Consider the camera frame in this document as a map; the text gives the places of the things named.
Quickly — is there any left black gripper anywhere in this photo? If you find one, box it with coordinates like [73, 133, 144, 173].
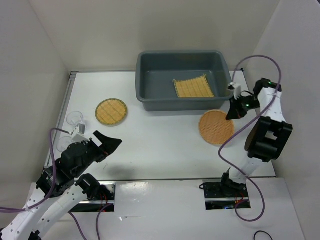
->
[74, 129, 123, 177]

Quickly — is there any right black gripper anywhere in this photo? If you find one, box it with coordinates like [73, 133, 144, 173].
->
[226, 93, 262, 120]

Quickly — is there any round orange woven basket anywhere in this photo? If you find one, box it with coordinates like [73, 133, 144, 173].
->
[198, 110, 235, 145]

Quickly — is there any square woven bamboo mat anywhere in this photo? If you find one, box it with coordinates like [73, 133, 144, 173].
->
[173, 74, 215, 98]

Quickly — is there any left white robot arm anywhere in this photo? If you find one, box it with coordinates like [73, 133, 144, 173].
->
[0, 130, 123, 240]

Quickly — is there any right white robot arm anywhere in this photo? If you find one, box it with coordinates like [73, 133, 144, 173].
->
[219, 78, 293, 197]

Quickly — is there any grey plastic bin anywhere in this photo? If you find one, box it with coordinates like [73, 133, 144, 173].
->
[135, 50, 233, 112]

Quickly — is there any round green-rimmed bamboo tray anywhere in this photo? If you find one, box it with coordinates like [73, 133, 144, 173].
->
[95, 98, 128, 126]

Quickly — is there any clear glass cup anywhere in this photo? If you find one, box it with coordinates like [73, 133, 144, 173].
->
[66, 111, 85, 128]
[56, 136, 73, 153]

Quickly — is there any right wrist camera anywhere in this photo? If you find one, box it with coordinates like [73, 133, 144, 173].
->
[227, 82, 242, 100]

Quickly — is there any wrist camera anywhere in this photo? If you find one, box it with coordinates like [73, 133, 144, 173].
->
[227, 82, 242, 100]
[70, 123, 88, 143]

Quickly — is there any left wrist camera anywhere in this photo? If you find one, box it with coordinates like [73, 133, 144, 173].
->
[70, 123, 88, 143]

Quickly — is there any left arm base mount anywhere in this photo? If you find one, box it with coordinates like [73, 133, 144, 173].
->
[70, 181, 116, 213]

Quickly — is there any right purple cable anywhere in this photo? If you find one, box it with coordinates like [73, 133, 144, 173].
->
[218, 55, 283, 222]

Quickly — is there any purple cable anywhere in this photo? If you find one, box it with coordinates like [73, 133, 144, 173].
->
[218, 55, 283, 222]
[0, 127, 103, 240]

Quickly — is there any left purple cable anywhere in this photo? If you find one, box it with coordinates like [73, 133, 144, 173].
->
[0, 127, 103, 240]

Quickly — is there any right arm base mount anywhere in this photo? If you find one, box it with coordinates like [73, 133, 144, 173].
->
[198, 179, 251, 211]

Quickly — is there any black cable loop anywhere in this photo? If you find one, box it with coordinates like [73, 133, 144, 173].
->
[253, 230, 274, 240]

